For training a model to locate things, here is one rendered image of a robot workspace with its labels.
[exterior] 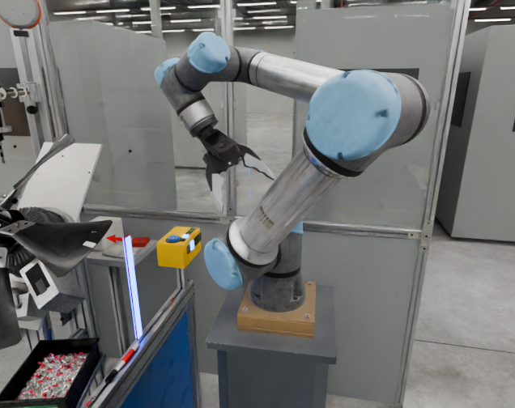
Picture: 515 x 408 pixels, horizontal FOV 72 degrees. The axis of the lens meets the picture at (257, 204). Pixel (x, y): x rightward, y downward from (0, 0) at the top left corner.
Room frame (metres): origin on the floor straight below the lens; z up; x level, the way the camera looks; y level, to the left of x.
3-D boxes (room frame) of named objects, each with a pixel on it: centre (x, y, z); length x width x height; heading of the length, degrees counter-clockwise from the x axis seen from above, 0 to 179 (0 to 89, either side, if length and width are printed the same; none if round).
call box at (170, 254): (1.17, 0.28, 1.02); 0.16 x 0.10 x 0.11; 168
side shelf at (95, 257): (1.51, 0.69, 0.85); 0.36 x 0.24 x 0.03; 78
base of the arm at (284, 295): (0.82, -0.05, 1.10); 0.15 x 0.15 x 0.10
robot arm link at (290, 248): (0.81, -0.05, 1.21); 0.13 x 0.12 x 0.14; 136
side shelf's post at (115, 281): (1.51, 0.69, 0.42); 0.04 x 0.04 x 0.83; 78
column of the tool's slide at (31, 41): (1.62, 0.97, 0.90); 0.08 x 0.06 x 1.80; 113
